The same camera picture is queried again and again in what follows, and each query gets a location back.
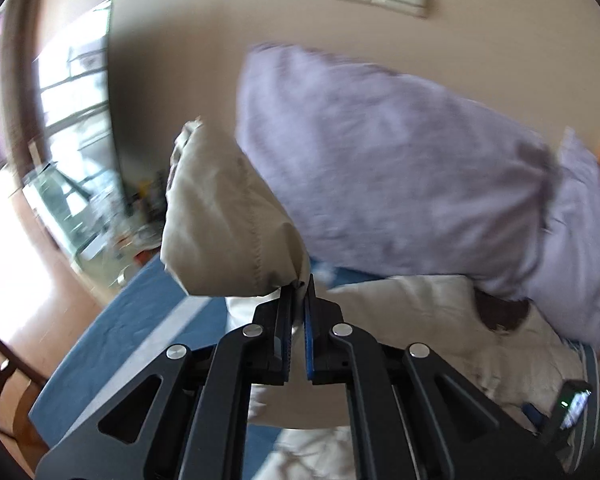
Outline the dark wooden chair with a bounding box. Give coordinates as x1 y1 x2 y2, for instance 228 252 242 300
0 310 48 453

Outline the blue white-striped bed sheet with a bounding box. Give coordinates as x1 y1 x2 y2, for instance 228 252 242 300
27 255 600 480

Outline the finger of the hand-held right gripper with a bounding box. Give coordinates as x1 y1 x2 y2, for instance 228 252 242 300
520 402 548 432

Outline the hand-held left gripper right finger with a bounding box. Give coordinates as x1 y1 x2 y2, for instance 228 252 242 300
304 274 567 480

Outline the beige padded jacket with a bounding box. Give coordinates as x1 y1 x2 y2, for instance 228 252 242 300
160 117 586 480

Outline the cluttered desk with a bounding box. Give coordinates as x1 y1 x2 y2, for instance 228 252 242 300
22 160 170 286

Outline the lavender pillow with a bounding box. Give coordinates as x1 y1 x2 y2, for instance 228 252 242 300
522 127 600 358
235 42 563 301

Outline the window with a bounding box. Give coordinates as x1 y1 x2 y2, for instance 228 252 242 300
0 0 131 281

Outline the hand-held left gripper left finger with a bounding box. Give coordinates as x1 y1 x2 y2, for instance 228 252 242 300
35 284 301 480

